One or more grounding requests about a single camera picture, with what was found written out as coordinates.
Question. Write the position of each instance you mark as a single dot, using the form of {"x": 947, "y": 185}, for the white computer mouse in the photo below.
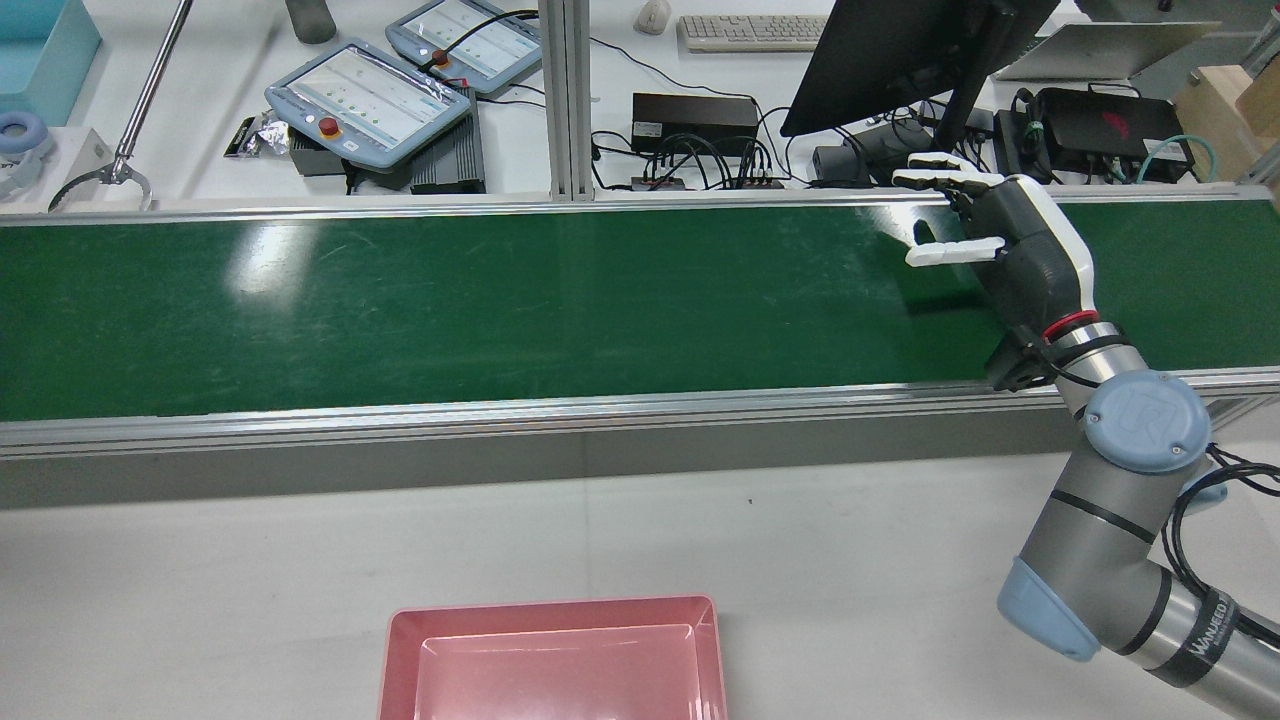
{"x": 653, "y": 15}

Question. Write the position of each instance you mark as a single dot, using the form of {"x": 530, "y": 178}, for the blue tape roll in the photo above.
{"x": 10, "y": 135}

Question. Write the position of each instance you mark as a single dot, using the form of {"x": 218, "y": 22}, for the small grey-blue teach pendant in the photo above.
{"x": 470, "y": 40}

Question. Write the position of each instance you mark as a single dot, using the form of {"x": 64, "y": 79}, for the large grey-blue teach pendant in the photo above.
{"x": 370, "y": 100}

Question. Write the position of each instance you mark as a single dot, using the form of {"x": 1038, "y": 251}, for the green conveyor belt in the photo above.
{"x": 500, "y": 310}

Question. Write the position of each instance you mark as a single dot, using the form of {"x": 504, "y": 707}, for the white keyboard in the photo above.
{"x": 750, "y": 32}

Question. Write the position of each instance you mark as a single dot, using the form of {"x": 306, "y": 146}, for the light blue bin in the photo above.
{"x": 40, "y": 55}

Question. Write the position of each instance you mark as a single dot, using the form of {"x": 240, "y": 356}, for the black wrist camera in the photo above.
{"x": 1020, "y": 365}

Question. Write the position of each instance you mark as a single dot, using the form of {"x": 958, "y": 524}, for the metal rod with claw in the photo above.
{"x": 150, "y": 80}

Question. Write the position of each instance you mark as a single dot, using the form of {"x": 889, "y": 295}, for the grey power adapter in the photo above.
{"x": 860, "y": 155}

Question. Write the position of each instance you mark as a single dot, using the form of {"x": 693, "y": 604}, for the pink plastic box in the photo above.
{"x": 560, "y": 660}

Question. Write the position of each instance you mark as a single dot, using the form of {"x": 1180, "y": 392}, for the black power box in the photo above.
{"x": 695, "y": 120}

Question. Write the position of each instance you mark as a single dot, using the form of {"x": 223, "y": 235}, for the right grey UR5e arm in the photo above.
{"x": 1100, "y": 540}

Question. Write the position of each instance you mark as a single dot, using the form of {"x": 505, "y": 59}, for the black monitor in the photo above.
{"x": 880, "y": 60}

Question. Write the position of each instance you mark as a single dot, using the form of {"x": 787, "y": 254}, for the right white-grey robot hand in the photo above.
{"x": 1030, "y": 240}

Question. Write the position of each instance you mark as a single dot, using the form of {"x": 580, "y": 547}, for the silver foil packet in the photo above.
{"x": 258, "y": 135}

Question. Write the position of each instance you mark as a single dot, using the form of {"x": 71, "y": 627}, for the silver laptop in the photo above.
{"x": 1100, "y": 50}

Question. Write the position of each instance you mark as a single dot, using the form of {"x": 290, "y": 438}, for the aluminium profile post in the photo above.
{"x": 565, "y": 100}

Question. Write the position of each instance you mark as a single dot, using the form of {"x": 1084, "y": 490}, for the wooden box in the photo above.
{"x": 1225, "y": 110}

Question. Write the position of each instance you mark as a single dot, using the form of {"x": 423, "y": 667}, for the black finned box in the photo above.
{"x": 455, "y": 160}

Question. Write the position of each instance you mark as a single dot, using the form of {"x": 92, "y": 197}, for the grey cylinder bottle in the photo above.
{"x": 310, "y": 18}

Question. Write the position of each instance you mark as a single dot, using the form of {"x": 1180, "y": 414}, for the black mini computer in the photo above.
{"x": 1110, "y": 122}

